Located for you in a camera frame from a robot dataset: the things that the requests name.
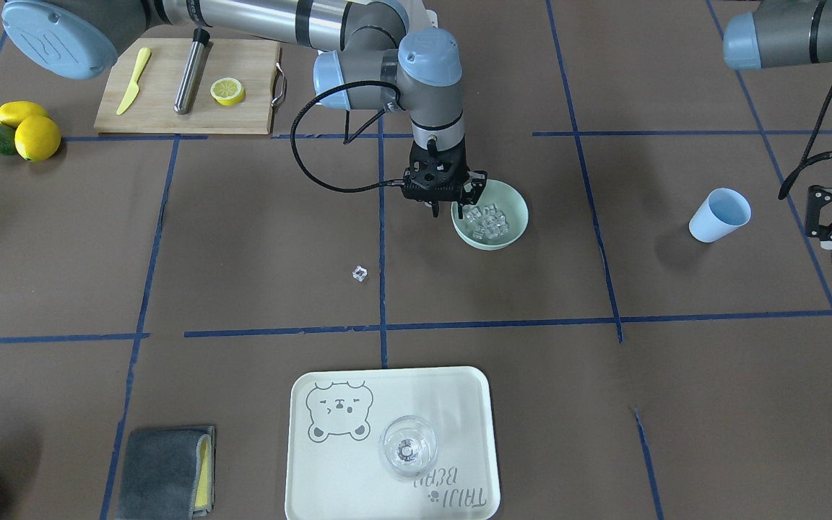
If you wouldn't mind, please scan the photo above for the clear wine glass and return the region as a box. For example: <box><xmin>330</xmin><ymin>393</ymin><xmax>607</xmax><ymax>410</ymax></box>
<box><xmin>379</xmin><ymin>415</ymin><xmax>439</xmax><ymax>480</ymax></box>

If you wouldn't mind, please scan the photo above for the wooden cutting board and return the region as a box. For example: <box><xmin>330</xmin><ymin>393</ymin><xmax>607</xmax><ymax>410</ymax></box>
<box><xmin>93</xmin><ymin>38</ymin><xmax>288</xmax><ymax>136</ymax></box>

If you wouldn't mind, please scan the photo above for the grey and yellow cloth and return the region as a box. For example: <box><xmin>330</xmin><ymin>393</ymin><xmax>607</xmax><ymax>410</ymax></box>
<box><xmin>115</xmin><ymin>425</ymin><xmax>217</xmax><ymax>519</ymax></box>

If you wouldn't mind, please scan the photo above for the half lemon slice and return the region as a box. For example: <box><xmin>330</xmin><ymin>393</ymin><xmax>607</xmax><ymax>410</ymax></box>
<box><xmin>210</xmin><ymin>78</ymin><xmax>246</xmax><ymax>106</ymax></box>

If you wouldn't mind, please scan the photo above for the loose clear ice cube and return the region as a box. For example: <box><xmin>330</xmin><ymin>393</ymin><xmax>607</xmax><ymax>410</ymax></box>
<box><xmin>351</xmin><ymin>265</ymin><xmax>368</xmax><ymax>282</ymax></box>

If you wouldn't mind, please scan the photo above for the yellow plastic knife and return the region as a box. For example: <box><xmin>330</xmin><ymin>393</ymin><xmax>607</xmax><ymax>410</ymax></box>
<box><xmin>116</xmin><ymin>47</ymin><xmax>152</xmax><ymax>116</ymax></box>

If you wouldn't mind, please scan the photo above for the yellow lemon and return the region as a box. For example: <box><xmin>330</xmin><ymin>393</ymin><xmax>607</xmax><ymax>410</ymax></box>
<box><xmin>0</xmin><ymin>100</ymin><xmax>49</xmax><ymax>129</ymax></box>
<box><xmin>14</xmin><ymin>116</ymin><xmax>62</xmax><ymax>162</ymax></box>

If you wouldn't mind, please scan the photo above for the steel muddler black cap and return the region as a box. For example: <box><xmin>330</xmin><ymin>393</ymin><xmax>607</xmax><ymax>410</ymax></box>
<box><xmin>173</xmin><ymin>27</ymin><xmax>210</xmax><ymax>115</ymax></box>

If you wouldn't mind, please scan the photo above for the yellow lemon upper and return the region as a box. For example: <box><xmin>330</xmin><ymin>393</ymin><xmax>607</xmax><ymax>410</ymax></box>
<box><xmin>0</xmin><ymin>100</ymin><xmax>49</xmax><ymax>129</ymax></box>

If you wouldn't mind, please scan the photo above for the cream bear serving tray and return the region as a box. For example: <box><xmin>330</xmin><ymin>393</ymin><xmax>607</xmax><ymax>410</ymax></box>
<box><xmin>285</xmin><ymin>366</ymin><xmax>501</xmax><ymax>519</ymax></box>

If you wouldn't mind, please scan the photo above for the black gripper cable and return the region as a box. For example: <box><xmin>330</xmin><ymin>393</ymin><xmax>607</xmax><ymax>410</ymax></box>
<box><xmin>289</xmin><ymin>79</ymin><xmax>406</xmax><ymax>194</ymax></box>

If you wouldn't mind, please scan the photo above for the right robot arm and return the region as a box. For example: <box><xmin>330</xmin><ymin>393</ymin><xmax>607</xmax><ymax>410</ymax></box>
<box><xmin>1</xmin><ymin>1</ymin><xmax>488</xmax><ymax>216</ymax></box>

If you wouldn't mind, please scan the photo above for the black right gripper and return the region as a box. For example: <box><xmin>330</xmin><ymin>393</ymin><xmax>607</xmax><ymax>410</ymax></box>
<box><xmin>400</xmin><ymin>139</ymin><xmax>488</xmax><ymax>220</ymax></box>

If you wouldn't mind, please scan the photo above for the yellow lemon lower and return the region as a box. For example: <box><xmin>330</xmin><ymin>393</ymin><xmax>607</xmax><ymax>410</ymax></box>
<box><xmin>14</xmin><ymin>116</ymin><xmax>62</xmax><ymax>162</ymax></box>

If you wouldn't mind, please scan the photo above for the light green bowl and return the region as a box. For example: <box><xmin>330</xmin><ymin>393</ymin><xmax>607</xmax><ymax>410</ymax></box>
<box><xmin>449</xmin><ymin>180</ymin><xmax>529</xmax><ymax>251</ymax></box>

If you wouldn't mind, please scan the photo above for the light blue plastic cup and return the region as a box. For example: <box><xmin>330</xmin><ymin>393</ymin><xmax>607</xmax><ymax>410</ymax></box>
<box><xmin>689</xmin><ymin>188</ymin><xmax>752</xmax><ymax>243</ymax></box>

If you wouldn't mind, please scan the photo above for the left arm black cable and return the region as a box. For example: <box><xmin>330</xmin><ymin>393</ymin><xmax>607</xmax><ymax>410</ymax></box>
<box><xmin>779</xmin><ymin>65</ymin><xmax>832</xmax><ymax>201</ymax></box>

